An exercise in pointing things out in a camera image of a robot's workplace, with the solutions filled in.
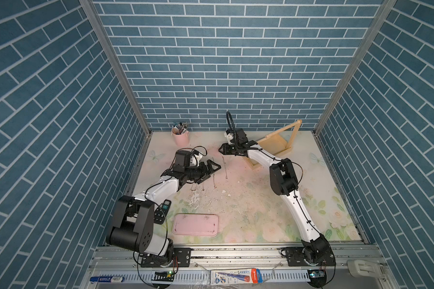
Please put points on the white plastic bracket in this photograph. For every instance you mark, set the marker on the white plastic bracket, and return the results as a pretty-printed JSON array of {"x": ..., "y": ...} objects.
[{"x": 362, "y": 268}]

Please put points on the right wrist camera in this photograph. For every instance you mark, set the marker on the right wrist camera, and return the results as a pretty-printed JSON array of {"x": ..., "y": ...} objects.
[{"x": 230, "y": 136}]

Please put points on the toothpaste box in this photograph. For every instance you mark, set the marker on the toothpaste box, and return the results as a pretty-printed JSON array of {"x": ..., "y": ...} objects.
[{"x": 237, "y": 276}]

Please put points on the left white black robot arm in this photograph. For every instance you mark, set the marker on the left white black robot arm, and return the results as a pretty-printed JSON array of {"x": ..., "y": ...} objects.
[{"x": 132, "y": 224}]

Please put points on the pink pen holder cup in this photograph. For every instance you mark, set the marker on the pink pen holder cup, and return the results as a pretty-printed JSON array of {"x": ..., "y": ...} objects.
[{"x": 181, "y": 139}]

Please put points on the wooden jewelry display stand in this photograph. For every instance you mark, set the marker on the wooden jewelry display stand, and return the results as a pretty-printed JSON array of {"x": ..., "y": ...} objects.
[{"x": 273, "y": 145}]

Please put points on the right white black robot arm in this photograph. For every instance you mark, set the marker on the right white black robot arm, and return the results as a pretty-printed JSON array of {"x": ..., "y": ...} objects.
[{"x": 284, "y": 183}]

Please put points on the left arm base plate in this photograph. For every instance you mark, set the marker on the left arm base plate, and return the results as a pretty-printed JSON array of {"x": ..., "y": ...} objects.
[{"x": 177, "y": 257}]

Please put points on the pens in cup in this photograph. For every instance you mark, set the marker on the pens in cup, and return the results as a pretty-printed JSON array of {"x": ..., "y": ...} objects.
[{"x": 180, "y": 128}]

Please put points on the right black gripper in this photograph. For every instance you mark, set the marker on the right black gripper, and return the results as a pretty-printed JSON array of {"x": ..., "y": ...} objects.
[{"x": 224, "y": 147}]

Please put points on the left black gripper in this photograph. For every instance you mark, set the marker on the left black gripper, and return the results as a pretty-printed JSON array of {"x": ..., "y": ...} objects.
[{"x": 203, "y": 174}]

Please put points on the black calculator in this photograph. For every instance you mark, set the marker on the black calculator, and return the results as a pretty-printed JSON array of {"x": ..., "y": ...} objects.
[{"x": 160, "y": 213}]

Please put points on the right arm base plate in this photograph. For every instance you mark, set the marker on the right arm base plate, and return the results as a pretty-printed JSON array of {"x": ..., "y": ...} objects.
[{"x": 299, "y": 256}]

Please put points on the pink plastic tray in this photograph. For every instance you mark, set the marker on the pink plastic tray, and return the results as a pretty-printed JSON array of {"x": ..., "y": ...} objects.
[{"x": 196, "y": 224}]

